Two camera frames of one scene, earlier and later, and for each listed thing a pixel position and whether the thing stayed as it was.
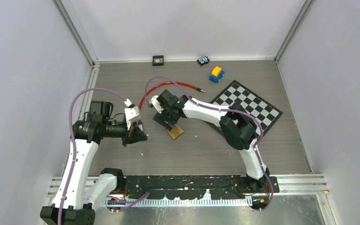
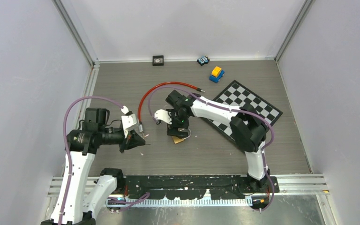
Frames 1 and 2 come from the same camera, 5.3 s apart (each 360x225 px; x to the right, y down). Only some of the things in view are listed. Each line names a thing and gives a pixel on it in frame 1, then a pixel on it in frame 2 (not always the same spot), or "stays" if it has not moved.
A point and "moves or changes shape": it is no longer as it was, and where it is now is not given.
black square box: (157, 60) stays
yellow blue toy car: (216, 74) stays
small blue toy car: (203, 60) stays
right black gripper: (160, 118) -> (172, 129)
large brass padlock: (176, 131) moves or changes shape
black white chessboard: (236, 96) stays
